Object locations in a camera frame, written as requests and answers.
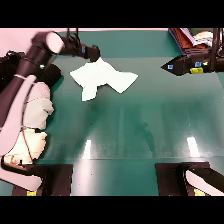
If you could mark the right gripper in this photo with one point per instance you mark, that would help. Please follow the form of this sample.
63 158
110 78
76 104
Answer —
186 65

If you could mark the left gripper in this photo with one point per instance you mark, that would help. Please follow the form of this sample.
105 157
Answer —
90 52

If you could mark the white T-shirt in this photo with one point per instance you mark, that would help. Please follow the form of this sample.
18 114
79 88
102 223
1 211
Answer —
100 77

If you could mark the brown garment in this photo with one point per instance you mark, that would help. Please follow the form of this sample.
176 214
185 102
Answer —
182 40

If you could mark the pale garment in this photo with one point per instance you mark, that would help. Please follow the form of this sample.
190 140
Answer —
201 37

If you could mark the black garment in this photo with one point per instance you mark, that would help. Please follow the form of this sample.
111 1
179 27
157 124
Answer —
50 75

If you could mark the grey garment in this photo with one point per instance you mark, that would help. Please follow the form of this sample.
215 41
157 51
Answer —
39 105

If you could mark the cream garment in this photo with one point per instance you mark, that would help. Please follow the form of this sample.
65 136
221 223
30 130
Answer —
31 145

